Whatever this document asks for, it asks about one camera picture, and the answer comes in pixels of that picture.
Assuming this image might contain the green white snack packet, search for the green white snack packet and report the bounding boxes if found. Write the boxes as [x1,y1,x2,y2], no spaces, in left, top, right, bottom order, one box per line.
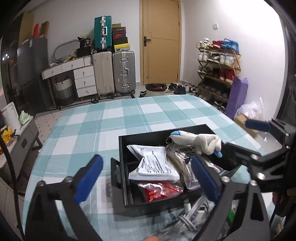
[226,199,239,227]

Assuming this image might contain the white charging cable bundle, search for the white charging cable bundle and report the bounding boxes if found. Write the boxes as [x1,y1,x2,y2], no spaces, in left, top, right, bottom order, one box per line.
[159,194,216,241]

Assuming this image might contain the white plush toy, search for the white plush toy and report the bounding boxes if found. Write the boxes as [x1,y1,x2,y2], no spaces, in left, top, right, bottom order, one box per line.
[170,131,223,158]

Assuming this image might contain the adidas white laces bag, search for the adidas white laces bag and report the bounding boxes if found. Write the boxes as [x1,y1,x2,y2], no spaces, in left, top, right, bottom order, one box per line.
[165,143,223,191]

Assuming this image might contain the red balloon glue packet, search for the red balloon glue packet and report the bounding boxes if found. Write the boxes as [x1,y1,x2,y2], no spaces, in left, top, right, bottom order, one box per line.
[137,182,184,202]

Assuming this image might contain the white printed sachet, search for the white printed sachet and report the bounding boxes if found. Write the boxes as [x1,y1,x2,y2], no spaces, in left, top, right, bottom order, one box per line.
[127,145,180,182]

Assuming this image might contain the black cardboard box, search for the black cardboard box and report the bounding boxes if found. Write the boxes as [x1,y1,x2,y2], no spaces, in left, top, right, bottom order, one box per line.
[110,123,239,217]

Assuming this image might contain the white plastic bag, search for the white plastic bag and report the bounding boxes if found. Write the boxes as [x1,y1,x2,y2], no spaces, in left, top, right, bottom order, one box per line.
[234,97,264,121]

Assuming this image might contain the cardboard box on floor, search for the cardboard box on floor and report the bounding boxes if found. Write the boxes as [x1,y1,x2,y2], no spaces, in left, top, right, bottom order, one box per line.
[234,114,262,140]

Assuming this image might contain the purple paper bag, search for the purple paper bag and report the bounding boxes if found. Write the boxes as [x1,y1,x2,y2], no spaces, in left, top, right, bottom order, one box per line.
[225,76,248,119]

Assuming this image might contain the teal checked tablecloth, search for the teal checked tablecloth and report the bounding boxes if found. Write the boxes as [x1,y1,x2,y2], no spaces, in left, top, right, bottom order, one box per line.
[23,95,265,240]

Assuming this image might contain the grey low cabinet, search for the grey low cabinet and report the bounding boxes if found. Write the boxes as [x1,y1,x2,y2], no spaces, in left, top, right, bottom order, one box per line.
[8,118,43,179]

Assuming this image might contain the wooden shoe rack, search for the wooden shoe rack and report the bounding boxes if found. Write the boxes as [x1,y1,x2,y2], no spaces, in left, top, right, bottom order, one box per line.
[196,38,241,113]

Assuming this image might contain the yellow snack bag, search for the yellow snack bag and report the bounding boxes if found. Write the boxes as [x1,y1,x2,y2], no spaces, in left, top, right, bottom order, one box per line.
[1,126,17,144]

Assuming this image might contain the grey white laundry basket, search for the grey white laundry basket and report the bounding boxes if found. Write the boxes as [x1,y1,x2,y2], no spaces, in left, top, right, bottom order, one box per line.
[54,77,75,106]

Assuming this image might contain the white air purifier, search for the white air purifier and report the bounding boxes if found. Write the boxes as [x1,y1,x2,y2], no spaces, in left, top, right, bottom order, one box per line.
[1,102,21,131]

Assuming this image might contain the white drawer desk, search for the white drawer desk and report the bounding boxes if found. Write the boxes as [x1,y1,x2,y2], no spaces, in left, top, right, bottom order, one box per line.
[42,56,97,98]

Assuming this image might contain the black trash bin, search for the black trash bin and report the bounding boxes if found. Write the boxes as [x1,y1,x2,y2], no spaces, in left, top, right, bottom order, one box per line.
[145,83,168,97]

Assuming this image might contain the beige suitcase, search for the beige suitcase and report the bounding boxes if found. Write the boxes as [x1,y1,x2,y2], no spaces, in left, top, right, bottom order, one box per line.
[93,51,115,95]

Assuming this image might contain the silver suitcase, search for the silver suitcase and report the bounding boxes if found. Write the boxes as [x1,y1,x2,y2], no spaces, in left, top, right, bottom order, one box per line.
[112,51,136,95]

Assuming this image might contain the dark grey refrigerator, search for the dark grey refrigerator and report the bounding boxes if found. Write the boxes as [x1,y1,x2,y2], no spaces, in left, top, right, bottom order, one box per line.
[17,38,53,115]

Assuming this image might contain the stack of shoe boxes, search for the stack of shoe boxes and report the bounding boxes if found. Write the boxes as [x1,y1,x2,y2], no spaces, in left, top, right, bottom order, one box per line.
[112,24,130,52]

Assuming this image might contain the wooden door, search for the wooden door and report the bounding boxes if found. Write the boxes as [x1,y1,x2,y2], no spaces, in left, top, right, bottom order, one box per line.
[140,1,182,85]

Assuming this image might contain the teal suitcase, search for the teal suitcase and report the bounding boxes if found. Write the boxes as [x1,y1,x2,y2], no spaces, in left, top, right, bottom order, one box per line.
[94,16,112,51]

